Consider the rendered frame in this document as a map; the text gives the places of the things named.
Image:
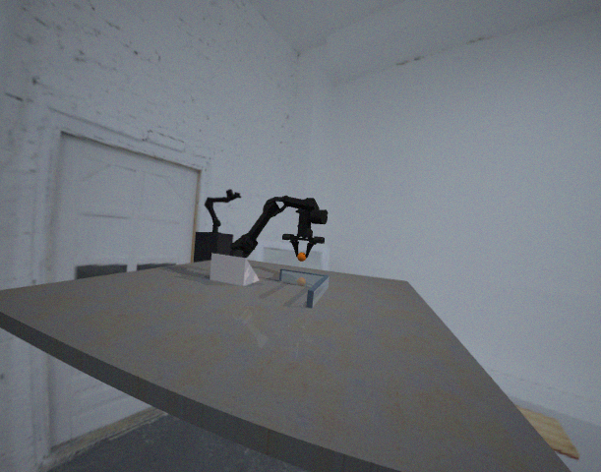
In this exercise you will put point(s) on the clear l-shaped wall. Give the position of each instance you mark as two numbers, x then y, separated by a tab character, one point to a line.
291	277

